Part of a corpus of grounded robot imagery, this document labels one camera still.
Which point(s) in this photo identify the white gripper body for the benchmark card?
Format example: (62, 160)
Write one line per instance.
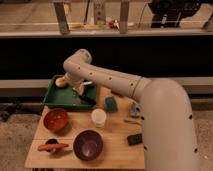
(76, 84)

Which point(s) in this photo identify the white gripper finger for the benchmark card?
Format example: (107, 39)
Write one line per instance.
(86, 83)

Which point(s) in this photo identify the yellow apple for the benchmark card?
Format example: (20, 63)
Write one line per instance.
(60, 82)

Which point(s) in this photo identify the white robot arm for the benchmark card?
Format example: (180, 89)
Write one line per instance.
(169, 136)

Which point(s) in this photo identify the green plastic tray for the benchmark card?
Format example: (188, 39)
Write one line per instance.
(68, 99)

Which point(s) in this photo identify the green sponge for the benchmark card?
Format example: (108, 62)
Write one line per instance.
(111, 104)

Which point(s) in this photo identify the white cup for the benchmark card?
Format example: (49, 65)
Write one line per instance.
(98, 117)

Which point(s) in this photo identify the red-brown bowl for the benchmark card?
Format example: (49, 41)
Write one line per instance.
(55, 120)

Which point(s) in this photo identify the metal utensil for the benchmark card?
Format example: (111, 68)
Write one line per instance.
(132, 122)

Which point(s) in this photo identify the wooden table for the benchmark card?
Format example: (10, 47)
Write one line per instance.
(116, 154)

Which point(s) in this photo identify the small dark bowl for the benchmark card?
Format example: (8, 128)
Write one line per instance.
(51, 141)

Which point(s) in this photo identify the purple bowl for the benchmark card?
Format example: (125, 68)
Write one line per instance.
(88, 145)

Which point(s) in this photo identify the black phone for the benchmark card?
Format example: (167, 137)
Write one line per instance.
(134, 139)

